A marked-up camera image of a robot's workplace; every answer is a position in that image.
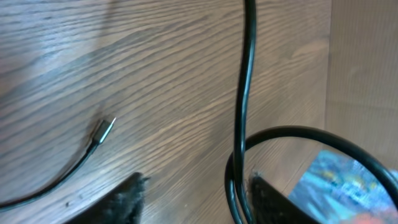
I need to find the black USB-C cable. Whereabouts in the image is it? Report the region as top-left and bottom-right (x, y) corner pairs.
(0, 116), (117, 211)

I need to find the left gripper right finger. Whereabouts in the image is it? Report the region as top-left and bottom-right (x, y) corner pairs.
(249, 173), (318, 224)

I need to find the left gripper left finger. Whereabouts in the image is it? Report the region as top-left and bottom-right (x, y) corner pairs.
(67, 172), (149, 224)

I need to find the black USB-A cable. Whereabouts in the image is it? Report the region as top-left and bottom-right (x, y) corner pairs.
(224, 0), (398, 224)

